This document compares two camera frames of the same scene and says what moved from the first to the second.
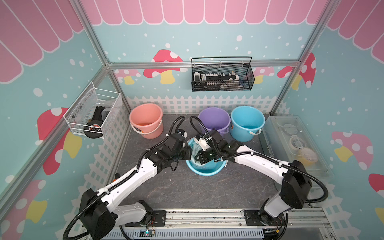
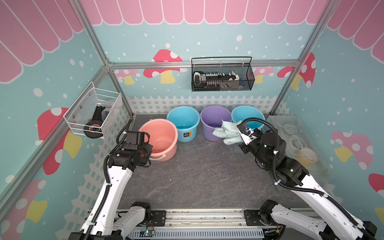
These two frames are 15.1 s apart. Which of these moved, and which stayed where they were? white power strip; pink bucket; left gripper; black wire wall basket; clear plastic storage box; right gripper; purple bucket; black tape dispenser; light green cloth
Moved: pink bucket; right gripper; left gripper; light green cloth
Stayed: black wire wall basket; clear plastic storage box; black tape dispenser; white power strip; purple bucket
